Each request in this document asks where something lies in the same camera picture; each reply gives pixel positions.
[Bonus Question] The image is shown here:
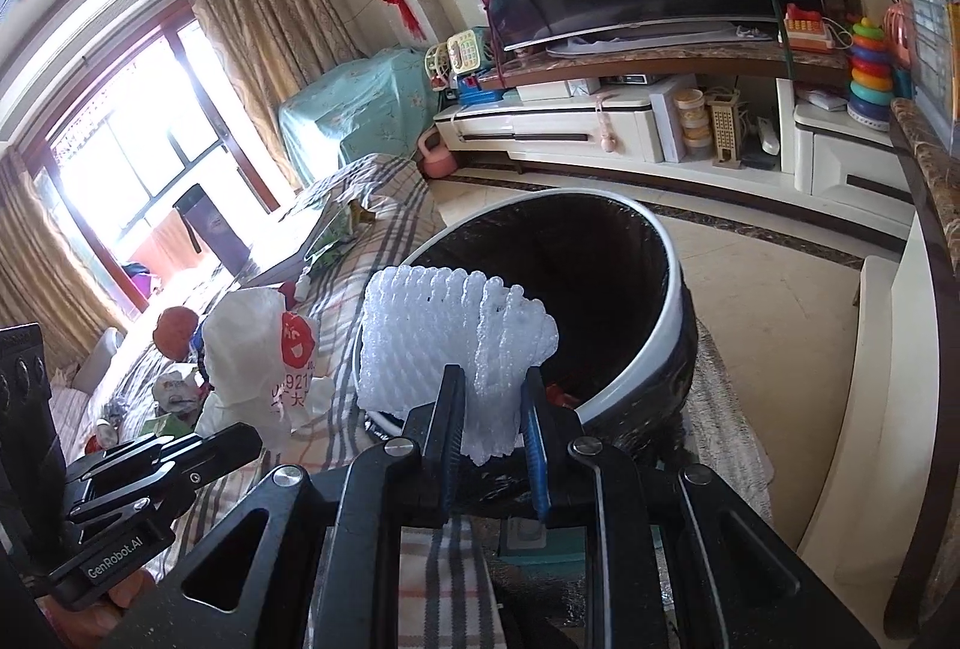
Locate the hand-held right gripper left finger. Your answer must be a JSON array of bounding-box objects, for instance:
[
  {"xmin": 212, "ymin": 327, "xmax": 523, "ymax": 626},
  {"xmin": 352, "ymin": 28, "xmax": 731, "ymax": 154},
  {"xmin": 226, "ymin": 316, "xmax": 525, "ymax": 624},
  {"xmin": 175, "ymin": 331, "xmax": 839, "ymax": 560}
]
[{"xmin": 97, "ymin": 364, "xmax": 467, "ymax": 649}]

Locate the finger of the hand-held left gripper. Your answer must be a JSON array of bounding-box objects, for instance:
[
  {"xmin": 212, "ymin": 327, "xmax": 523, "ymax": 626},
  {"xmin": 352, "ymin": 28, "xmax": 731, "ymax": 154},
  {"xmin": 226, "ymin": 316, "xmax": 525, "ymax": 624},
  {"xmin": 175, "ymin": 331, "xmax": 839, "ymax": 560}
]
[
  {"xmin": 66, "ymin": 433, "xmax": 203, "ymax": 483},
  {"xmin": 71, "ymin": 424, "xmax": 263, "ymax": 526}
]

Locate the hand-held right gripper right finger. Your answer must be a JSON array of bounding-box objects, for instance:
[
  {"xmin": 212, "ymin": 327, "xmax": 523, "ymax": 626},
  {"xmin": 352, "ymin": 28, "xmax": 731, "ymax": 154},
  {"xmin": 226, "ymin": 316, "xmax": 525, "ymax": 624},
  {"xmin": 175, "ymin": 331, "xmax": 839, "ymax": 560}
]
[{"xmin": 521, "ymin": 367, "xmax": 882, "ymax": 649}]

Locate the white foam fruit net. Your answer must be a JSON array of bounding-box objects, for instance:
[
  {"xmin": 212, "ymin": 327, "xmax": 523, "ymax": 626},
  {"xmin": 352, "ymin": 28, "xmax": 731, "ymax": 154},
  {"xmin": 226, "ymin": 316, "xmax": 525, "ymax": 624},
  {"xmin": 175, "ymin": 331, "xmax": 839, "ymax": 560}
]
[{"xmin": 356, "ymin": 266, "xmax": 562, "ymax": 466}]

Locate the white round bowl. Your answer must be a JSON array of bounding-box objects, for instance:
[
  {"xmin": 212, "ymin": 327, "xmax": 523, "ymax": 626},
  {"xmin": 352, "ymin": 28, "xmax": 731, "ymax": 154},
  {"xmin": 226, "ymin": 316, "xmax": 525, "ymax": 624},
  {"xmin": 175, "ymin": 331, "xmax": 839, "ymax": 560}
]
[{"xmin": 352, "ymin": 190, "xmax": 702, "ymax": 470}]

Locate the crumpled white wrapper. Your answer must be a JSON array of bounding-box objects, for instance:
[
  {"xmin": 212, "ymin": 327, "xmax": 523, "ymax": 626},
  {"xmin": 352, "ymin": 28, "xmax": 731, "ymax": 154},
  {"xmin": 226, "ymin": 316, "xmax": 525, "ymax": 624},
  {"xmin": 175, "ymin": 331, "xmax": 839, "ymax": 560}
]
[{"xmin": 152, "ymin": 366, "xmax": 207, "ymax": 411}]

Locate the white plastic bag red print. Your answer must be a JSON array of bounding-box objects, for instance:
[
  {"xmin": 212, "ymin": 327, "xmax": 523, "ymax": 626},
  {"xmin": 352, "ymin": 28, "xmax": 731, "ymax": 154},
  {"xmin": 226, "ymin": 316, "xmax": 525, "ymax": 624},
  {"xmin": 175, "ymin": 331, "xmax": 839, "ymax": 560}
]
[{"xmin": 196, "ymin": 287, "xmax": 335, "ymax": 455}]

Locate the red apple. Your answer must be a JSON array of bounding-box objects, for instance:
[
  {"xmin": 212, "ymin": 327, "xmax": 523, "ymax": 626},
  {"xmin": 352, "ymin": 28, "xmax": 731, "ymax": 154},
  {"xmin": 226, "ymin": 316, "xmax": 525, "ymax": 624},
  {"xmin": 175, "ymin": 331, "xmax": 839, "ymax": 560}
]
[{"xmin": 154, "ymin": 307, "xmax": 200, "ymax": 357}]

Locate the brown patterned curtain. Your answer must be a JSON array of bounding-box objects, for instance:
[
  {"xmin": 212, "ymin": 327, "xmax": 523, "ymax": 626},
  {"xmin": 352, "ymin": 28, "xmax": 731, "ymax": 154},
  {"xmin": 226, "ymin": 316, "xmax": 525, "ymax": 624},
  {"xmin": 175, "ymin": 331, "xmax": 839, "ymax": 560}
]
[
  {"xmin": 0, "ymin": 146, "xmax": 125, "ymax": 365},
  {"xmin": 184, "ymin": 0, "xmax": 361, "ymax": 200}
]

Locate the purple tumbler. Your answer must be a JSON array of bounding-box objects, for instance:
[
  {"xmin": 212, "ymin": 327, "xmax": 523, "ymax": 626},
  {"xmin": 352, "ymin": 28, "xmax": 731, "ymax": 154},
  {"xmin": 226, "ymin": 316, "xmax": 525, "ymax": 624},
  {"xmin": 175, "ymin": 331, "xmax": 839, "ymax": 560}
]
[{"xmin": 172, "ymin": 184, "xmax": 248, "ymax": 275}]

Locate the green snack packet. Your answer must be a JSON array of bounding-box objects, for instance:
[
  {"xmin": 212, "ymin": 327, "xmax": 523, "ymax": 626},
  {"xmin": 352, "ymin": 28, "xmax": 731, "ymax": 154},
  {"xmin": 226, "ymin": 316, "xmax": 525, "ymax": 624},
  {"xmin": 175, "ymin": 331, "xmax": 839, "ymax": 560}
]
[{"xmin": 304, "ymin": 199, "xmax": 376, "ymax": 267}]

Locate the plaid blanket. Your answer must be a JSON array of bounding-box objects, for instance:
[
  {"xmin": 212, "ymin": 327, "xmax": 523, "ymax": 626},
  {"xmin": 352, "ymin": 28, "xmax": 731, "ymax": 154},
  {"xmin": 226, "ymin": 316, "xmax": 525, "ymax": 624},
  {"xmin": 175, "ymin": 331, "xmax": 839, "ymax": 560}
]
[{"xmin": 45, "ymin": 154, "xmax": 773, "ymax": 649}]

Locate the pink toy kettlebell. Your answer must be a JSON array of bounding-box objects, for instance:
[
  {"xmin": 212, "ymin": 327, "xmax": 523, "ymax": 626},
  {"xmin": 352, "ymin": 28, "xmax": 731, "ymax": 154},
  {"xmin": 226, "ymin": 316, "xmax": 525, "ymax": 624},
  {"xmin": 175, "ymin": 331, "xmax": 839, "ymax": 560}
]
[{"xmin": 417, "ymin": 127, "xmax": 458, "ymax": 180}]

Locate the white marble top television stand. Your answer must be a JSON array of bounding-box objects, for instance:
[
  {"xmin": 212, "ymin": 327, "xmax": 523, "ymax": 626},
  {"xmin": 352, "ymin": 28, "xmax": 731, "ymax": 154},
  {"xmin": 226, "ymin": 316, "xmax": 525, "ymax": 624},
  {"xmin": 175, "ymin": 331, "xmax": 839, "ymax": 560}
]
[{"xmin": 433, "ymin": 52, "xmax": 920, "ymax": 237}]

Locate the teal floral furniture cover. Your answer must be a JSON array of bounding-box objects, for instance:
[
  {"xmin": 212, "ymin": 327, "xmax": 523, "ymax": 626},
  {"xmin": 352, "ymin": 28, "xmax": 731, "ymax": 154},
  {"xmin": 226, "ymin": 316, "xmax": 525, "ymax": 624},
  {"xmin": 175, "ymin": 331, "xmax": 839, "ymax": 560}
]
[{"xmin": 279, "ymin": 47, "xmax": 451, "ymax": 189}]

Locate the stack of yellow containers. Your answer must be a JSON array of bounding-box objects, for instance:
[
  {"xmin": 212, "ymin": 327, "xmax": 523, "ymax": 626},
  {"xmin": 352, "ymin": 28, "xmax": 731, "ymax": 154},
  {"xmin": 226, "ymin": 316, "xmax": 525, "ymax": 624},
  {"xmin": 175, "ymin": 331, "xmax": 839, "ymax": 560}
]
[{"xmin": 675, "ymin": 89, "xmax": 710, "ymax": 158}]

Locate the marble top cabinet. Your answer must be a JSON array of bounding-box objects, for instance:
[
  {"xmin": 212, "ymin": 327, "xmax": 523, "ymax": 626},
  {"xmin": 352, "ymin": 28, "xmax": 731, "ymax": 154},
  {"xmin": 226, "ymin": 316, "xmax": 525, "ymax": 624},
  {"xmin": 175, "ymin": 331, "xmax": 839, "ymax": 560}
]
[{"xmin": 795, "ymin": 97, "xmax": 960, "ymax": 642}]

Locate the pink plastic toy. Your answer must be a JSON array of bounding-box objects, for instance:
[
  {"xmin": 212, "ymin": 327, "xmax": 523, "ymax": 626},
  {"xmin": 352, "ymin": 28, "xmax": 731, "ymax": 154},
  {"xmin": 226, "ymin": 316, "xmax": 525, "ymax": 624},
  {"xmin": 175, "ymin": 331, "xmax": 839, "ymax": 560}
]
[{"xmin": 885, "ymin": 0, "xmax": 913, "ymax": 72}]

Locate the printed desk calendar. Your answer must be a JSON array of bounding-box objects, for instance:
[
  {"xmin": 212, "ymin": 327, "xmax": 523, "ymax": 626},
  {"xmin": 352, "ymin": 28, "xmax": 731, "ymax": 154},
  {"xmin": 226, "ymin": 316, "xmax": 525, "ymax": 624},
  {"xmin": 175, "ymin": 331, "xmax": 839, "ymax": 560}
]
[{"xmin": 904, "ymin": 0, "xmax": 960, "ymax": 128}]

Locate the rainbow stacking ring toy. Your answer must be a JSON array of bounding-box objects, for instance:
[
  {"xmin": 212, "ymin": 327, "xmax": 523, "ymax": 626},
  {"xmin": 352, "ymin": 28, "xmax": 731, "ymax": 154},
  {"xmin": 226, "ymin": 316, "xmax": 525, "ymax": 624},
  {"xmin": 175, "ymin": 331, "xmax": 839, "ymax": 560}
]
[{"xmin": 846, "ymin": 14, "xmax": 897, "ymax": 132}]

